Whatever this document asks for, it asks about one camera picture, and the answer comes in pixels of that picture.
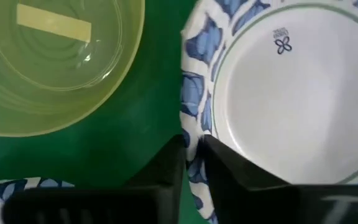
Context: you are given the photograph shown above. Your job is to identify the yellow plastic bowl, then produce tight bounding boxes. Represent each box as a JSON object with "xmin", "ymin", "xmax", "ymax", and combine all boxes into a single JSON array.
[{"xmin": 0, "ymin": 0, "xmax": 145, "ymax": 138}]

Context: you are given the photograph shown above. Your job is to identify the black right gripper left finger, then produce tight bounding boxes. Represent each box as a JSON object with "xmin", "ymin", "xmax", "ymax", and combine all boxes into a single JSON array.
[{"xmin": 1, "ymin": 134, "xmax": 186, "ymax": 224}]

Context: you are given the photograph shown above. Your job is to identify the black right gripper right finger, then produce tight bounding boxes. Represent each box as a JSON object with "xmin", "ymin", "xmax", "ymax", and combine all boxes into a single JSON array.
[{"xmin": 199, "ymin": 135, "xmax": 358, "ymax": 224}]

